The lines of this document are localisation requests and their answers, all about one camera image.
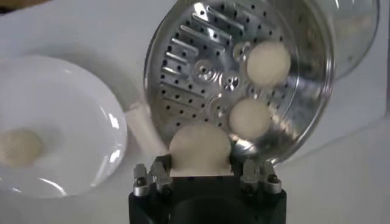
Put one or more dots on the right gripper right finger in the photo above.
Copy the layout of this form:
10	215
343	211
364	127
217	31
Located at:
253	179

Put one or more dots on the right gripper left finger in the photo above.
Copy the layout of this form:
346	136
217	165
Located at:
160	181

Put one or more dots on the white steamed baozi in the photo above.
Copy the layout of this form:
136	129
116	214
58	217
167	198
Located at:
18	147
268	64
250	118
199	146

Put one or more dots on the round glass lid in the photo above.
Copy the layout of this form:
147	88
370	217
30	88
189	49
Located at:
356	36

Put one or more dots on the stainless steel steamer basket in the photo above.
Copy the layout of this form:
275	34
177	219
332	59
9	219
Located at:
189	76

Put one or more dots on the white round plate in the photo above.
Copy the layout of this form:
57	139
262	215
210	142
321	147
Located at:
76	121

